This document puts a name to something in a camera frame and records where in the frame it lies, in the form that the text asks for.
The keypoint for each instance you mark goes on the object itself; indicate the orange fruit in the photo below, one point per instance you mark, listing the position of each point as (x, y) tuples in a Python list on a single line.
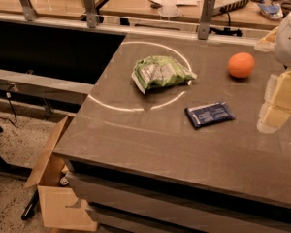
[(241, 65)]

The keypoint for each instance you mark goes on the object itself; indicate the cardboard box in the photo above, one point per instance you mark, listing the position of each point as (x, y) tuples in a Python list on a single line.
[(60, 207)]

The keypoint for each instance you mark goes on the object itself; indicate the metal bracket post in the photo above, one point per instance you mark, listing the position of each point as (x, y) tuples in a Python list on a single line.
[(205, 19), (28, 10), (91, 13)]

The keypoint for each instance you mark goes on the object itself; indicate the middle metal bracket post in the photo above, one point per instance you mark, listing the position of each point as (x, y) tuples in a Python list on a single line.
[(91, 13)]

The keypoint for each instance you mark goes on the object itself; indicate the dark blue flat packet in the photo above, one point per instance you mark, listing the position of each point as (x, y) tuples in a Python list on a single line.
[(209, 114)]

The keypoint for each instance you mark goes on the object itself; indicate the blue white item on desk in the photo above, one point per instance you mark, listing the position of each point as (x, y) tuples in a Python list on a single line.
[(271, 11)]

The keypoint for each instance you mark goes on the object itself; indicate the grey power strip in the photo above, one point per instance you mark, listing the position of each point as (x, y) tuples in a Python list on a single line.
[(223, 6)]

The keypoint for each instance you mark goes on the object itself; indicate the green crumpled snack bag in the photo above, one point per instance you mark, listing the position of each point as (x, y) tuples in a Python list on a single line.
[(159, 72)]

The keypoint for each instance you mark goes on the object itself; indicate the white face mask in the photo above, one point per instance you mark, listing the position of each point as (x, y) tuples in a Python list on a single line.
[(169, 11)]

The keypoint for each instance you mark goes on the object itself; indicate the right metal bracket post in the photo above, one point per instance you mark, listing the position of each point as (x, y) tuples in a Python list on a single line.
[(205, 19)]

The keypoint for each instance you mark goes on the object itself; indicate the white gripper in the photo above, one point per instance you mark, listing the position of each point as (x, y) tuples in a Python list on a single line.
[(289, 39)]

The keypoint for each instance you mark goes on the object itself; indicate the left metal bracket post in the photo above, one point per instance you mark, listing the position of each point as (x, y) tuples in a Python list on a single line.
[(28, 10)]

